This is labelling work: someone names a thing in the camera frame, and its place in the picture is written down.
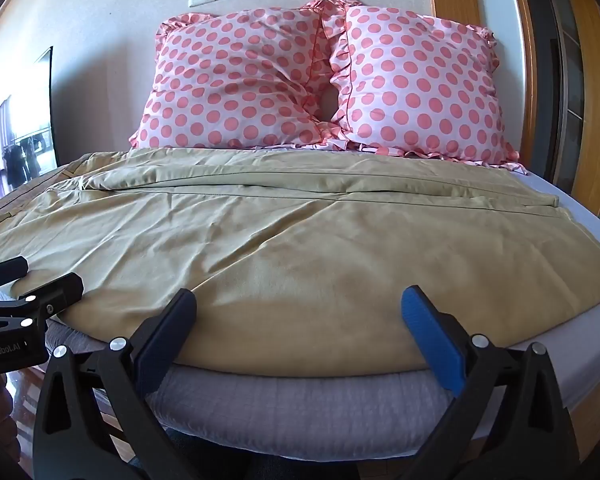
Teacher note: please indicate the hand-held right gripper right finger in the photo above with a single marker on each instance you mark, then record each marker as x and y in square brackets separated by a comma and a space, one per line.
[430, 340]

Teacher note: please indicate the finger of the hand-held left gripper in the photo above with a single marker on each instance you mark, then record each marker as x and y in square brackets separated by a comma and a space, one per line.
[5, 271]
[62, 290]

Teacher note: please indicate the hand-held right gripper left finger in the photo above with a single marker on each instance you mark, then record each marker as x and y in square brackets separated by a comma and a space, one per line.
[166, 332]

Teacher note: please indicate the tan yellow blanket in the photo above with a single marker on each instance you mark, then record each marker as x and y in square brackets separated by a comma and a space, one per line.
[300, 260]

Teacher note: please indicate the person's left hand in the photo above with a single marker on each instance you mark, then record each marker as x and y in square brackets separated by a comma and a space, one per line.
[0, 407]

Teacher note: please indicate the dark glossy screen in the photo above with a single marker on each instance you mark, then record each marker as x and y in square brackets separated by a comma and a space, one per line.
[22, 135]

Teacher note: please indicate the bed with grey sheet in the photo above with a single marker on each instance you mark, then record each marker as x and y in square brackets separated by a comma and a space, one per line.
[300, 410]

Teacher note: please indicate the pink polka dot pillow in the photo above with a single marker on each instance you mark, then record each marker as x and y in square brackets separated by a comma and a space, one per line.
[230, 85]
[415, 80]

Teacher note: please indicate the dark glass door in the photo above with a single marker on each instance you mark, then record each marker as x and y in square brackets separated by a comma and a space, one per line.
[562, 90]

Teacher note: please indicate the wooden door frame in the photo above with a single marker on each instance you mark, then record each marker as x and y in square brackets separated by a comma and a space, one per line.
[525, 70]

